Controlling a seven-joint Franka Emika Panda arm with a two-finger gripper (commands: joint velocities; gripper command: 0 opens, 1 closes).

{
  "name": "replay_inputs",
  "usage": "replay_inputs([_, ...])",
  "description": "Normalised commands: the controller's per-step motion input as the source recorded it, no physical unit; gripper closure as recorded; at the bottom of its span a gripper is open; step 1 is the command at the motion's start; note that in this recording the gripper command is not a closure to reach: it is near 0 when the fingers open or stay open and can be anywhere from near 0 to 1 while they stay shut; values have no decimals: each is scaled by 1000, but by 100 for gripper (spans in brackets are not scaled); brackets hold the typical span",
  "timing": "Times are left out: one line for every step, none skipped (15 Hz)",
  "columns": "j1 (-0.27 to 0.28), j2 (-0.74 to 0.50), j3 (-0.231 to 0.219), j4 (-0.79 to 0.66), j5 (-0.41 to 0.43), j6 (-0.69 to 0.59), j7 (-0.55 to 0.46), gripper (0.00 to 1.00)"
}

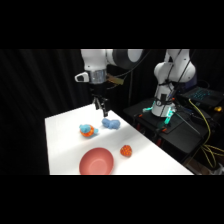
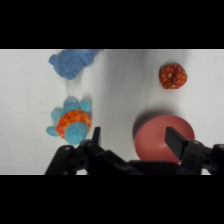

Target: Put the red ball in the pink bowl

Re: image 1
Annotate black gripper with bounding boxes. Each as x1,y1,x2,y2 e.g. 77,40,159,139
88,81,110,118

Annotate red ball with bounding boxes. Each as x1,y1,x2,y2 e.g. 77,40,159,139
119,144,133,158

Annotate pink bowl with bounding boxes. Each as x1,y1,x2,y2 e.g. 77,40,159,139
78,147,115,176

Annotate blue and orange plush toy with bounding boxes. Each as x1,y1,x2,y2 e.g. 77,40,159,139
78,123,100,139

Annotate black curtain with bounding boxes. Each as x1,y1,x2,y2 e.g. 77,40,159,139
0,49,224,176

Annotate black robot stand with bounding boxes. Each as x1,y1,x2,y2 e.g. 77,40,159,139
122,96,224,165

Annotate laptop with lit keyboard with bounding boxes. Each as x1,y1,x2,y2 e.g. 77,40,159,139
180,85,224,108

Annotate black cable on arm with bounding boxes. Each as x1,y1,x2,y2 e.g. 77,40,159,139
164,49,184,103

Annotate yellow cable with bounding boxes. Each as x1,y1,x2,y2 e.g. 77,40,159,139
187,97,224,168

